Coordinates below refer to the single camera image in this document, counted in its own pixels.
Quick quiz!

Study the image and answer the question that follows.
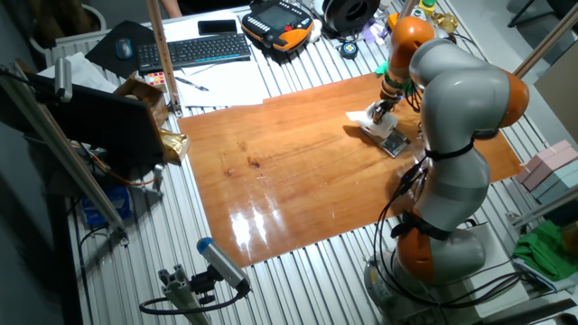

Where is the pink box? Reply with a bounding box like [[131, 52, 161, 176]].
[[517, 139, 573, 184], [522, 146, 578, 191]]

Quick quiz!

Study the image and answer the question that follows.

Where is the blue box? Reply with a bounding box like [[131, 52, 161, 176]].
[[80, 184, 135, 229]]

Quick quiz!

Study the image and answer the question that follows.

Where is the green cloth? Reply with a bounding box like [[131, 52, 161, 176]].
[[512, 219, 578, 283]]

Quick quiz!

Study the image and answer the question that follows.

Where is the black c-clamp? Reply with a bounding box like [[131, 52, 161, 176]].
[[471, 127, 501, 140]]

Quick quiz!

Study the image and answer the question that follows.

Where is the aluminium profile camera mount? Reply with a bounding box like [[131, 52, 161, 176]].
[[157, 264, 213, 325]]

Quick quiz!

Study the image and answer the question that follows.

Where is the bare person forearm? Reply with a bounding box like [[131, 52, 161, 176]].
[[158, 0, 183, 19]]

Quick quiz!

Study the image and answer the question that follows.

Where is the frame pole held by clamp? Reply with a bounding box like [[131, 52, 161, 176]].
[[513, 2, 578, 79]]

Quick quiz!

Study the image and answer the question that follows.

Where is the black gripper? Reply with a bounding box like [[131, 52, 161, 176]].
[[370, 97, 402, 125]]

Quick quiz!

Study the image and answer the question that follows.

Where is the round black tape measure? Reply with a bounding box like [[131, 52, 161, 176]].
[[339, 42, 359, 61]]

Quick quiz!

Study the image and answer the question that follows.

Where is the dark computer mouse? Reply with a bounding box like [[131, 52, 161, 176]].
[[114, 37, 135, 61]]

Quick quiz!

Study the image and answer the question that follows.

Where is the white paper under phone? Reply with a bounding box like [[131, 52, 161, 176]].
[[161, 8, 254, 44]]

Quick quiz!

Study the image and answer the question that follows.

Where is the colourful cube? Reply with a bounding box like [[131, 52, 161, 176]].
[[144, 70, 169, 89]]

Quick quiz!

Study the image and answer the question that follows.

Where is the black mouse pad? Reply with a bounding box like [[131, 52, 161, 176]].
[[84, 20, 157, 80]]

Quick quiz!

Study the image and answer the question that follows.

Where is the black camera cable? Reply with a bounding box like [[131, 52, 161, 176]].
[[138, 283, 247, 316]]

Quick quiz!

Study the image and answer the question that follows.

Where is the wooden frame post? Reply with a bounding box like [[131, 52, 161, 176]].
[[144, 0, 184, 119]]

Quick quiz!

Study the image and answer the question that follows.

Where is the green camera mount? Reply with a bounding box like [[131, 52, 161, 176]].
[[374, 60, 416, 96]]

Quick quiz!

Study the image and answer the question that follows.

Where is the white paper stack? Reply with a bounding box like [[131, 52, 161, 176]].
[[38, 51, 119, 94]]

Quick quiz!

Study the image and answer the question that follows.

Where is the black filament spool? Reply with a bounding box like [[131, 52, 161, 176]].
[[322, 0, 382, 37]]

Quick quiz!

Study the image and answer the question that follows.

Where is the black pen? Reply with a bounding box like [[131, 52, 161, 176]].
[[174, 76, 210, 93]]

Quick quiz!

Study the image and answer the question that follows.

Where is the silver camera with blue end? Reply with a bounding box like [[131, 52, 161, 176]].
[[196, 237, 252, 294]]

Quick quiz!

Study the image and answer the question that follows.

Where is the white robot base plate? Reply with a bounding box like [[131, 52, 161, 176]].
[[451, 220, 530, 318]]

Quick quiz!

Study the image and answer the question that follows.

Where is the black smartphone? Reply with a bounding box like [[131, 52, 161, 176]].
[[197, 19, 238, 37]]

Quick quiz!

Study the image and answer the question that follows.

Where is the wooden board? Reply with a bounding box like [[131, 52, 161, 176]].
[[177, 70, 525, 268]]

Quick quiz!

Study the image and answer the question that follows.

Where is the pale teal box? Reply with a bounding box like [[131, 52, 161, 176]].
[[530, 160, 578, 205]]

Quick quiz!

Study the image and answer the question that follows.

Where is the black flat panel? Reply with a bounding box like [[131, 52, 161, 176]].
[[26, 74, 166, 170]]

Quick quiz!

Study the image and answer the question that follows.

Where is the gold foil packet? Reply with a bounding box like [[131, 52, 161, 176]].
[[160, 128, 192, 166]]

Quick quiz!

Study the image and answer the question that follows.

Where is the brown cardboard box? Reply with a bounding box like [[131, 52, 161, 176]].
[[112, 71, 170, 130]]

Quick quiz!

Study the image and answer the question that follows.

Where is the purple plastic piece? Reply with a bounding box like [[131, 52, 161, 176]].
[[360, 20, 386, 44]]

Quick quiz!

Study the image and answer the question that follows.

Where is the black orange teach pendant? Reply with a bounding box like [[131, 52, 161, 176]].
[[241, 0, 315, 53]]

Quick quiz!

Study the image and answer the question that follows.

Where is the large white paper sheet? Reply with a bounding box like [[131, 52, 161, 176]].
[[173, 60, 272, 109]]

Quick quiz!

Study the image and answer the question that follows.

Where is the aluminium bar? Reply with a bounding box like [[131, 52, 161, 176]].
[[505, 184, 578, 229]]

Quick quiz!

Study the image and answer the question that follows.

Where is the aluminium diagonal beam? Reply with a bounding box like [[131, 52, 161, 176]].
[[0, 60, 130, 247]]

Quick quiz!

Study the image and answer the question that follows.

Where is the black chair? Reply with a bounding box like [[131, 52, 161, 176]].
[[508, 0, 578, 29]]

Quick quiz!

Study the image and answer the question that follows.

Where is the black computer keyboard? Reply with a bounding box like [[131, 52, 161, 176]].
[[135, 32, 252, 76]]

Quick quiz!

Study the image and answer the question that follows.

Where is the beige board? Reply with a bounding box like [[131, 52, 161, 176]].
[[534, 40, 578, 151]]

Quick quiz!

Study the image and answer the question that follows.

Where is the crumpled gold foil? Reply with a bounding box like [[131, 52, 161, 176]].
[[431, 12, 460, 34]]

